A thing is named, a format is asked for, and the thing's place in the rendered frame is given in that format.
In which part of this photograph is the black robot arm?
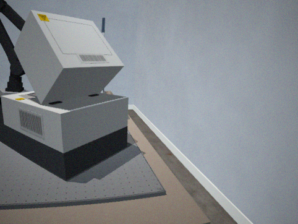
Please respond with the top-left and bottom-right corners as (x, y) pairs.
(0, 0), (25, 92)

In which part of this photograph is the white benchtop lab instrument with lid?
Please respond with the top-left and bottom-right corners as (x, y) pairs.
(0, 10), (129, 180)

